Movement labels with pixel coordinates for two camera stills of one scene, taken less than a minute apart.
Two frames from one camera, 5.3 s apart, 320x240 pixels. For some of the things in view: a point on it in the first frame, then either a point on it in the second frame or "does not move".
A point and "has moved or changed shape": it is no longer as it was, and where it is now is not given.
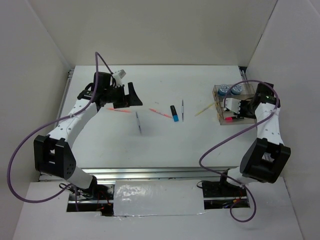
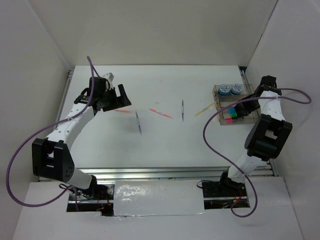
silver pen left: [138, 122] does not move
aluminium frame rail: [158, 173] does not move
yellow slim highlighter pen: [204, 109] does not move
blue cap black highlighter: [174, 113] has moved or changed shape
